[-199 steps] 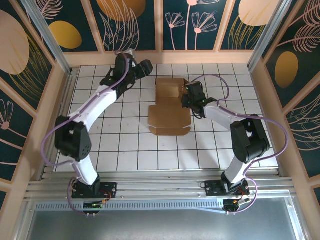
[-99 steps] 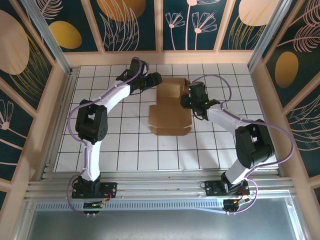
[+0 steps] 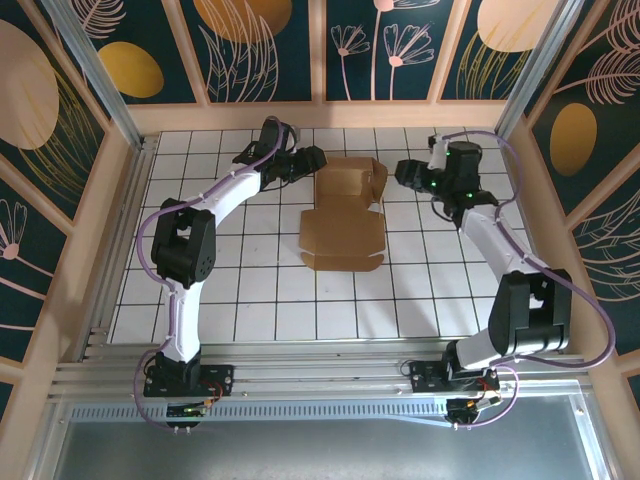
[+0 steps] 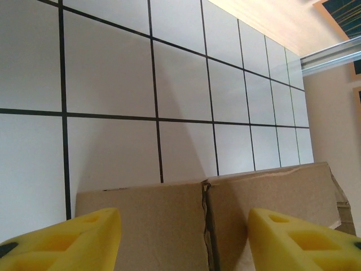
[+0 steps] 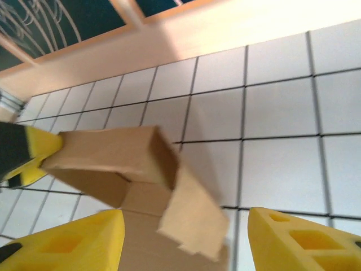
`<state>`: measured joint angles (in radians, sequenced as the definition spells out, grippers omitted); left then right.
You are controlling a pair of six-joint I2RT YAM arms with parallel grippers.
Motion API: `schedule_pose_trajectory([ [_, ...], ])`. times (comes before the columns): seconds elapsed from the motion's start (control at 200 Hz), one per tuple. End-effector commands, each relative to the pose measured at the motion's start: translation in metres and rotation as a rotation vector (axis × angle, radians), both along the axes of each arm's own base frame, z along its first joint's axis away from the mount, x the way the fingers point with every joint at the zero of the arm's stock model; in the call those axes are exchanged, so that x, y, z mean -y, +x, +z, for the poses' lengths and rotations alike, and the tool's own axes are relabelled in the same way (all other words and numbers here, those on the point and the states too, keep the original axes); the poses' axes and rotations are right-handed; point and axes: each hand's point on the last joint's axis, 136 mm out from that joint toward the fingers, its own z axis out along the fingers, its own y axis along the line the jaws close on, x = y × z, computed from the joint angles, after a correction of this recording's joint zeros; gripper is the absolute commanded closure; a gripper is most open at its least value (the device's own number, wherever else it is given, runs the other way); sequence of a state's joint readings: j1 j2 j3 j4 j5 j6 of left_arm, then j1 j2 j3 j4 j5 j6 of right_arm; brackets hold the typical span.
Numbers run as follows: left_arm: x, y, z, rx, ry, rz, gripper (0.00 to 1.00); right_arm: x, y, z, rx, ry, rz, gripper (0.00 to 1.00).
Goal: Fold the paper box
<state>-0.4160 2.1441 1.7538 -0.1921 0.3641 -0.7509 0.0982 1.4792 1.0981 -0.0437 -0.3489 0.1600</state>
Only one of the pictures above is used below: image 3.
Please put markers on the brown cardboard box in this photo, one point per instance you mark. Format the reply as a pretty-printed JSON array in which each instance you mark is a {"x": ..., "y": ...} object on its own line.
[{"x": 345, "y": 230}]

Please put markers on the teal golden circle leaf panel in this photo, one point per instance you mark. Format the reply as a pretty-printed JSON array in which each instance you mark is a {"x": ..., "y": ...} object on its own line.
[{"x": 240, "y": 50}]

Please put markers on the teal golden oval leaf panel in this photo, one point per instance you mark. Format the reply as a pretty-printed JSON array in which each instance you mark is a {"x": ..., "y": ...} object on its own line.
[{"x": 130, "y": 70}]

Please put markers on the aluminium mounting rail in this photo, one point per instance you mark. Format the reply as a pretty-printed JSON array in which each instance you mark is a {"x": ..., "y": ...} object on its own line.
[{"x": 320, "y": 365}]

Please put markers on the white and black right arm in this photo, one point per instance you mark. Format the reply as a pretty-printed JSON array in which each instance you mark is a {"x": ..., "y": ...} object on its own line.
[{"x": 530, "y": 315}]

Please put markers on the small circuit board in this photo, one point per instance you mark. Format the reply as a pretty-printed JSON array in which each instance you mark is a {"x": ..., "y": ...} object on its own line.
[
  {"x": 472, "y": 407},
  {"x": 187, "y": 411}
]

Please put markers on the grey metal sheet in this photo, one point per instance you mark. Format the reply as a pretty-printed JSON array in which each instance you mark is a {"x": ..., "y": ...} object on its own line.
[{"x": 320, "y": 455}]

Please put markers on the teal golden oval feather panel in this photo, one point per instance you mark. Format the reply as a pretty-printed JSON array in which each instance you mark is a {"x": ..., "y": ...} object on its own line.
[{"x": 590, "y": 100}]

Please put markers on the aluminium side rail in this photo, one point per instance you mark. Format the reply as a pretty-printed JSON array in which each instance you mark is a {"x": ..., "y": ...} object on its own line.
[{"x": 127, "y": 225}]

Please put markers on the teal feather wall panel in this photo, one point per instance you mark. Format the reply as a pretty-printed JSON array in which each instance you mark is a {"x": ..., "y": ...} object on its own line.
[{"x": 610, "y": 260}]

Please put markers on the teal flower wall panel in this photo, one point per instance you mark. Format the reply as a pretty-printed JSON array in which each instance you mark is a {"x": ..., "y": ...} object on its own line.
[
  {"x": 25, "y": 260},
  {"x": 360, "y": 75}
]

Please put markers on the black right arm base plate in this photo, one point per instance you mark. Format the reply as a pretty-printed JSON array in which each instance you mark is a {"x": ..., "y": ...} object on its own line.
[{"x": 425, "y": 380}]

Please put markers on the teal pale circle wall panel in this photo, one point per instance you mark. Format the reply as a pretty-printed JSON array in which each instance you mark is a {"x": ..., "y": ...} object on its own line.
[
  {"x": 490, "y": 60},
  {"x": 30, "y": 100}
]

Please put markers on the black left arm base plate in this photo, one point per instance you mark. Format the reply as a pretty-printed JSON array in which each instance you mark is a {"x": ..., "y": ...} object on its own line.
[{"x": 220, "y": 377}]

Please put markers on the aluminium corner post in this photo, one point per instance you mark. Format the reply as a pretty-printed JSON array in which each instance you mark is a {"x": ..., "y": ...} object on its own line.
[
  {"x": 535, "y": 75},
  {"x": 100, "y": 75}
]

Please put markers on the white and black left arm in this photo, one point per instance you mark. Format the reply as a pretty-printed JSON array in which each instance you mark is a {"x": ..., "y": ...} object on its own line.
[{"x": 185, "y": 310}]

